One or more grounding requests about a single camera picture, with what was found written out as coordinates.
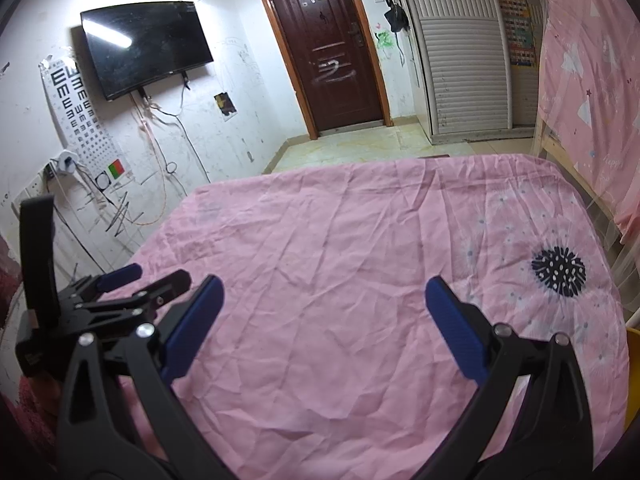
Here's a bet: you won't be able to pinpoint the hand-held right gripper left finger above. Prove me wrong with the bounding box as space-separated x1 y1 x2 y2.
55 275 236 480

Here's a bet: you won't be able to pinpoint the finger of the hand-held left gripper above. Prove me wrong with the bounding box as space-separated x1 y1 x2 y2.
132 269 193 308
97 263 143 293

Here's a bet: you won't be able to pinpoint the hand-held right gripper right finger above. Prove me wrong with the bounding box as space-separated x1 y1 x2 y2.
425 276 596 480

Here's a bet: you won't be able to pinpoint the yellow bin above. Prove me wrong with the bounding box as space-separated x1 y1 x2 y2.
625 327 640 376

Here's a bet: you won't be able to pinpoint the white plug adapter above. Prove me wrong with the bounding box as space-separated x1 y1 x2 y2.
52 149 81 173

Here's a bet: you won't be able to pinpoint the pink bed sheet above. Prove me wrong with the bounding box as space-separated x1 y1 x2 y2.
75 154 630 480

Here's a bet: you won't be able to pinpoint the eye chart poster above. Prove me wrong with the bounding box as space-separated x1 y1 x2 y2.
40 57 128 193

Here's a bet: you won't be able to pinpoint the pink printed curtain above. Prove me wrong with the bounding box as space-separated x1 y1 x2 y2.
536 0 640 236

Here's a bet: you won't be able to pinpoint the white slatted wardrobe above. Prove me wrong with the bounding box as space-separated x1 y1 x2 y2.
392 0 546 148

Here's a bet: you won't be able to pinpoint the dark brown wooden door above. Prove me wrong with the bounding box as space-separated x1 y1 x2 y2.
251 0 392 141

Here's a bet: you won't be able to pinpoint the small black hanging bag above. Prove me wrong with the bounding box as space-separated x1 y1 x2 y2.
384 4 411 33

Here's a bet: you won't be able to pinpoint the white wall cables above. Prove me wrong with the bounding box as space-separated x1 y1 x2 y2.
130 87 213 228

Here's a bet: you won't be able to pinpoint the wooden bunk bed frame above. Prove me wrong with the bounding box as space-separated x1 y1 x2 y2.
532 117 621 233

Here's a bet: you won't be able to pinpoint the black wall television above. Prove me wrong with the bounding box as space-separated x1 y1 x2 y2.
80 1 215 102

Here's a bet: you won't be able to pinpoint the colourful grid wall poster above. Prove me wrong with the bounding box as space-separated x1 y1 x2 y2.
497 0 542 67

